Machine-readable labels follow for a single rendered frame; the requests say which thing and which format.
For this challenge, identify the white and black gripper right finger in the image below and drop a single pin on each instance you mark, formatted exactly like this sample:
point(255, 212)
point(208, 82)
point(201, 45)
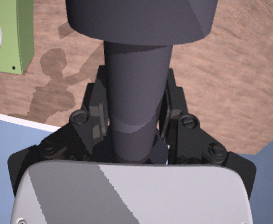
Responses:
point(189, 144)

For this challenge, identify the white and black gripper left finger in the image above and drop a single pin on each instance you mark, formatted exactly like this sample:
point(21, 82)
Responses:
point(76, 140)

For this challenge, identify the dark grey dumbbell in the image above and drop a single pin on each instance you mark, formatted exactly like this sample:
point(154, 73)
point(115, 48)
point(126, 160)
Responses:
point(136, 70)

